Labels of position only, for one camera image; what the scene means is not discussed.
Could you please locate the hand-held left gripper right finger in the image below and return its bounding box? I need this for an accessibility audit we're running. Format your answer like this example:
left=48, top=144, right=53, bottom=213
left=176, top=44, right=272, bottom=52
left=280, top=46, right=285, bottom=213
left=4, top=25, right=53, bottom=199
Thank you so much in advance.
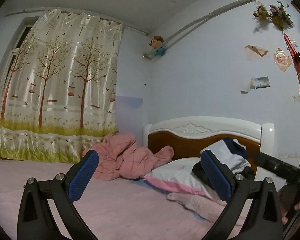
left=201, top=149, right=284, bottom=240

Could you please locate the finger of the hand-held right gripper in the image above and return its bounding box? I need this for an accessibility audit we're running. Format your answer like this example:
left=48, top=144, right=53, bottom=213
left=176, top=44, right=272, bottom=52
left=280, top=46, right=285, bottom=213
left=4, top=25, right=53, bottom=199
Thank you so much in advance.
left=255, top=152, right=291, bottom=182

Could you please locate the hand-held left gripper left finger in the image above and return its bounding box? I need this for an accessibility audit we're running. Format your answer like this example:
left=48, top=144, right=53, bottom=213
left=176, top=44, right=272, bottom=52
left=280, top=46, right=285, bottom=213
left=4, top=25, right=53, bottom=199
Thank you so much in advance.
left=17, top=149, right=100, bottom=240

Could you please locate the white and navy baseball jacket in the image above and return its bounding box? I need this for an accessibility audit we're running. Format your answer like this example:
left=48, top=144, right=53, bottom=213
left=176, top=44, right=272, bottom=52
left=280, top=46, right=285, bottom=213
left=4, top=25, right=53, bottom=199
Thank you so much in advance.
left=200, top=138, right=258, bottom=174

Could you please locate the person's right hand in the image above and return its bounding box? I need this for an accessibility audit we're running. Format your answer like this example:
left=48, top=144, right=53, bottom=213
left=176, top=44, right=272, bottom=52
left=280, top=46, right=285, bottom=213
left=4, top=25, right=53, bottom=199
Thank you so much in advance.
left=278, top=185, right=300, bottom=227

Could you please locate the black cloth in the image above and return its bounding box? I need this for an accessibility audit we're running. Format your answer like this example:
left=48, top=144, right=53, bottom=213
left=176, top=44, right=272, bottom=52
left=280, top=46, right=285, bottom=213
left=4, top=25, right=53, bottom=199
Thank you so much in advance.
left=192, top=162, right=256, bottom=188

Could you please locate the beige fleece blanket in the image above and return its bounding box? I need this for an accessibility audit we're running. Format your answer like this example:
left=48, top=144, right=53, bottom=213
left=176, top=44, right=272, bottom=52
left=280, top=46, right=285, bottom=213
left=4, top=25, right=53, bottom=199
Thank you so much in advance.
left=166, top=192, right=231, bottom=223

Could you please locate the white and pink pillow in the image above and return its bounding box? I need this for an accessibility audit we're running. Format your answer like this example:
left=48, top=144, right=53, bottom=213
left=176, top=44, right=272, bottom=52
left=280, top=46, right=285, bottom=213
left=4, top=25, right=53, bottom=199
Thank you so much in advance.
left=143, top=157, right=231, bottom=198

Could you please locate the pink quilt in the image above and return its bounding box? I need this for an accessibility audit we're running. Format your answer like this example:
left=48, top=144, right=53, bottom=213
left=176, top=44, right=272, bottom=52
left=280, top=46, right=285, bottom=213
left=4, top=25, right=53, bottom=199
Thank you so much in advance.
left=82, top=134, right=174, bottom=181

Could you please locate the white and wooden headboard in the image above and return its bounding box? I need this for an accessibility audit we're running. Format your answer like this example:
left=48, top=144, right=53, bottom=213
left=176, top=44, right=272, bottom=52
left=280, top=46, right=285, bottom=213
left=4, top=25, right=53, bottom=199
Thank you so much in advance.
left=143, top=116, right=275, bottom=180

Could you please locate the bed with pink sheet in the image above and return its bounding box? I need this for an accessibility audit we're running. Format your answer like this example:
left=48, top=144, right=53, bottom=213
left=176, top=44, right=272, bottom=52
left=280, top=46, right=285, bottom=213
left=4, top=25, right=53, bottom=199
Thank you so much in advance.
left=0, top=159, right=256, bottom=240

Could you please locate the light blue cloth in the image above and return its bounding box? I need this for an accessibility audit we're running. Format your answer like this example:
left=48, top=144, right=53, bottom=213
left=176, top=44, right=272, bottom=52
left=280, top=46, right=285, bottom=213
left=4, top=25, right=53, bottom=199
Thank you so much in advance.
left=131, top=179, right=170, bottom=193

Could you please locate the red hanging ornament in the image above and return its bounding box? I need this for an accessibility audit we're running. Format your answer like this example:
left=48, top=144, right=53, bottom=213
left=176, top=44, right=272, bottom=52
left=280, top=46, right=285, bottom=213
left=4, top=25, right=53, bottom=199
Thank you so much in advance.
left=283, top=31, right=300, bottom=97

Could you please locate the tree print curtain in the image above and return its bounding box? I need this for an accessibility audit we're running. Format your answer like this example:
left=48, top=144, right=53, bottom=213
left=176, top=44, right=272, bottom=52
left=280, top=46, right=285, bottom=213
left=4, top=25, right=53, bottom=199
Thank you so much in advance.
left=0, top=9, right=123, bottom=163

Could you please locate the dried flower bouquet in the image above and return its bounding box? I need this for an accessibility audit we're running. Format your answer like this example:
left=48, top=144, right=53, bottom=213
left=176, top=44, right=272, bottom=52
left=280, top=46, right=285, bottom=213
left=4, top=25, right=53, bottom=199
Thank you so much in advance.
left=268, top=0, right=294, bottom=32

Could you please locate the dried yellow flower bunch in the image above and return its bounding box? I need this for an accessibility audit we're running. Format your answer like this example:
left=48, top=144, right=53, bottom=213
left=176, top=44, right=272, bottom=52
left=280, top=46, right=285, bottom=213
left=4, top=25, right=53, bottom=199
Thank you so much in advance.
left=253, top=1, right=269, bottom=20

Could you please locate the plush doll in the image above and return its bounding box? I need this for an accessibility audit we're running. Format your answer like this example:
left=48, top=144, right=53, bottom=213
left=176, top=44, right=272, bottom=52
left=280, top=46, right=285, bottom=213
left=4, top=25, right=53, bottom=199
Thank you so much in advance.
left=149, top=35, right=168, bottom=57

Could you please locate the white framed window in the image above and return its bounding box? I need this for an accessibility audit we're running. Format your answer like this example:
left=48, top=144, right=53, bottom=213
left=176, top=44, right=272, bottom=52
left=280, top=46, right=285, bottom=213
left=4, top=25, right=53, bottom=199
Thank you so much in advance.
left=0, top=17, right=36, bottom=130

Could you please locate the blue wall postcard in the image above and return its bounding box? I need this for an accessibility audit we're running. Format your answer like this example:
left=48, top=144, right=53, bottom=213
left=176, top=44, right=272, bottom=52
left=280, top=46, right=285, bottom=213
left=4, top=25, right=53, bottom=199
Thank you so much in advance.
left=241, top=76, right=270, bottom=94

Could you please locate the shiny wall card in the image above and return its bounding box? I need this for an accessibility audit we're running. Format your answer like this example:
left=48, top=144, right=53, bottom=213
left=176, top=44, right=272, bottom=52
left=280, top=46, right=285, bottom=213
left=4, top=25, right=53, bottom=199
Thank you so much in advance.
left=273, top=47, right=293, bottom=72

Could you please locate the peeling wall paper sheet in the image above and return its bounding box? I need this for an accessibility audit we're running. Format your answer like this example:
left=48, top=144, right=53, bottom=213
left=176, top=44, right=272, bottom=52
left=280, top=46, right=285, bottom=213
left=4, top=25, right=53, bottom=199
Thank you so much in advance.
left=245, top=45, right=269, bottom=62

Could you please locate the white wall pipe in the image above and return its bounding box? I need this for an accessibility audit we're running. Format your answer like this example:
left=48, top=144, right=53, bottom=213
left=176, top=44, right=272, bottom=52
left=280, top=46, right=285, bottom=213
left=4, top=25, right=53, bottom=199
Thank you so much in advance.
left=142, top=0, right=291, bottom=59
left=165, top=0, right=291, bottom=42

